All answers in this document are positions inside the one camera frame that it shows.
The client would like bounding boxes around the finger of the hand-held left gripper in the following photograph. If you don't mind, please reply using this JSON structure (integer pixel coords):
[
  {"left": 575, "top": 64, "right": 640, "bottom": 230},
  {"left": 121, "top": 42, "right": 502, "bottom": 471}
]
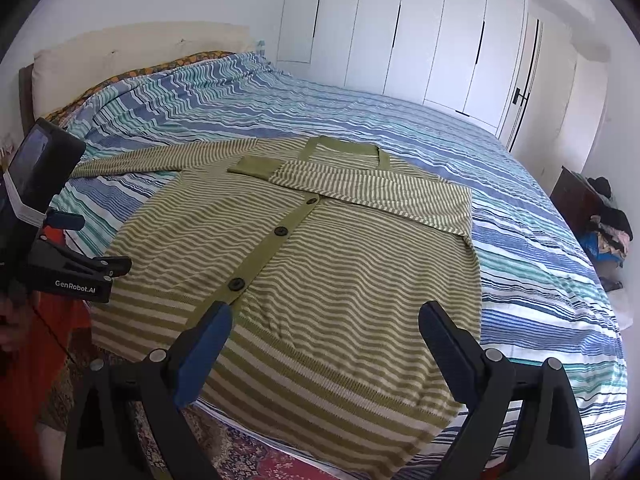
[
  {"left": 65, "top": 255, "right": 133, "bottom": 282},
  {"left": 42, "top": 211, "right": 86, "bottom": 232}
]

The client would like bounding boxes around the dark wooden nightstand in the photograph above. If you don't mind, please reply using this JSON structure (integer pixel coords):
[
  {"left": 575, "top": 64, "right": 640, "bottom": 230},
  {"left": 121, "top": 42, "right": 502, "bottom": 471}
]
[{"left": 550, "top": 166, "right": 603, "bottom": 241}]

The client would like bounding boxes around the pile of clothes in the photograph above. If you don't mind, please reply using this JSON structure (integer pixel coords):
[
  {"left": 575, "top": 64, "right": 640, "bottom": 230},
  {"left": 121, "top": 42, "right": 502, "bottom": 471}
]
[{"left": 582, "top": 176, "right": 635, "bottom": 268}]

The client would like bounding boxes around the white door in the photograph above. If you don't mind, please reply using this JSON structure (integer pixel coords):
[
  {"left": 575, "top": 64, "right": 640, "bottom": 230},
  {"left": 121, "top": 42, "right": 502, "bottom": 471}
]
[{"left": 502, "top": 7, "right": 578, "bottom": 173}]

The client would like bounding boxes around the white wardrobe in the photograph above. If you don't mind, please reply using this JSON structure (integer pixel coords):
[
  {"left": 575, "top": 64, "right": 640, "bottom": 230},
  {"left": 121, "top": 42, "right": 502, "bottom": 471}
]
[{"left": 276, "top": 0, "right": 530, "bottom": 132}]

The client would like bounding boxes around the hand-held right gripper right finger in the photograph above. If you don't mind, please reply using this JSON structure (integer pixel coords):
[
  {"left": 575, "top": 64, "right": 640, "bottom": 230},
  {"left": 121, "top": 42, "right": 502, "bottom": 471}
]
[{"left": 418, "top": 301, "right": 591, "bottom": 480}]

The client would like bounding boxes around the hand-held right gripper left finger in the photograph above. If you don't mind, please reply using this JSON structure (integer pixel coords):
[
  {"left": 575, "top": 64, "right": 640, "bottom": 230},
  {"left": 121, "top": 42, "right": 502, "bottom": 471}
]
[{"left": 61, "top": 301, "right": 234, "bottom": 480}]

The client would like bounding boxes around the orange patterned bedsheet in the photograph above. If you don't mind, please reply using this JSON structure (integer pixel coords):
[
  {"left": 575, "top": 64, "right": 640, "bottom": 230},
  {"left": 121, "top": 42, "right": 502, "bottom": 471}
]
[{"left": 50, "top": 50, "right": 241, "bottom": 121}]

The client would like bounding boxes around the green striped cardigan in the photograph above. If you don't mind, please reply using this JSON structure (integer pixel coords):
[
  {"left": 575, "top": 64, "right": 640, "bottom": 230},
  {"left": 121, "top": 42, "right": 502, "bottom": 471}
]
[{"left": 70, "top": 136, "right": 483, "bottom": 478}]

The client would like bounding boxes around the person's left hand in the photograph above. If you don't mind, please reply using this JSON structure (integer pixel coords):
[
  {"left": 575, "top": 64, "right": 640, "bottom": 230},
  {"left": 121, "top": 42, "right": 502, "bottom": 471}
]
[{"left": 0, "top": 295, "right": 23, "bottom": 356}]

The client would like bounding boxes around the red patterned rug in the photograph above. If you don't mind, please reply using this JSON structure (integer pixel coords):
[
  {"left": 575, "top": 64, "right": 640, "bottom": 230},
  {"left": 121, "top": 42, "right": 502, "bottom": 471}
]
[{"left": 42, "top": 340, "right": 321, "bottom": 480}]

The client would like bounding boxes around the beige headboard cushion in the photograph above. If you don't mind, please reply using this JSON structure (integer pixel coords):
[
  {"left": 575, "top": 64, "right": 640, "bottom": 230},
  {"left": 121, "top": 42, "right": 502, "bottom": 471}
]
[{"left": 31, "top": 21, "right": 251, "bottom": 117}]

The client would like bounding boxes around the blue striped blanket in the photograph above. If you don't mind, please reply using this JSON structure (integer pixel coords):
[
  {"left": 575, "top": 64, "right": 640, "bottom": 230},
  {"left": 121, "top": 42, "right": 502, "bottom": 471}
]
[{"left": 47, "top": 51, "right": 628, "bottom": 466}]

